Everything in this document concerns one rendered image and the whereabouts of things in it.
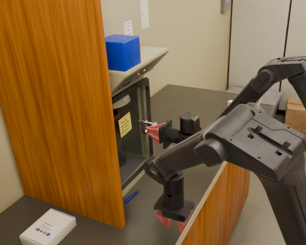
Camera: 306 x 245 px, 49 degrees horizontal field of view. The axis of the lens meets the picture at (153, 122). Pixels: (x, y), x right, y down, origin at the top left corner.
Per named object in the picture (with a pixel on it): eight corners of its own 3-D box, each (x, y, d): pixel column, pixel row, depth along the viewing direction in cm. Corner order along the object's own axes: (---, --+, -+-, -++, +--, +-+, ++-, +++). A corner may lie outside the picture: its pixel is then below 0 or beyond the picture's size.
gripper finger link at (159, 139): (149, 117, 137) (170, 121, 133) (150, 132, 141) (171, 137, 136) (141, 124, 132) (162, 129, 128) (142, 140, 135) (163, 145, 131)
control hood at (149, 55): (98, 98, 113) (94, 70, 108) (144, 70, 138) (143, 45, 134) (127, 103, 108) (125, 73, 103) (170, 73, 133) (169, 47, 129)
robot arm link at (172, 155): (229, 166, 49) (274, 122, 53) (204, 137, 50) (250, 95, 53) (155, 185, 90) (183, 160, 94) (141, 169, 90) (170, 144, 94)
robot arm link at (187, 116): (202, 155, 121) (214, 144, 127) (202, 127, 116) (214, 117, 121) (174, 146, 128) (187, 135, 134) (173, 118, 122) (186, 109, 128)
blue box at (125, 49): (99, 68, 109) (95, 40, 105) (116, 60, 117) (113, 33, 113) (125, 72, 105) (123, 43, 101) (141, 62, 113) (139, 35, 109)
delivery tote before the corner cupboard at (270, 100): (218, 122, 401) (219, 96, 387) (230, 109, 434) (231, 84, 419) (271, 132, 374) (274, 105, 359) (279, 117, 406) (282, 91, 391)
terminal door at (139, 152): (113, 198, 132) (101, 103, 114) (152, 159, 155) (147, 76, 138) (115, 198, 132) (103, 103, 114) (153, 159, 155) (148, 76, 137)
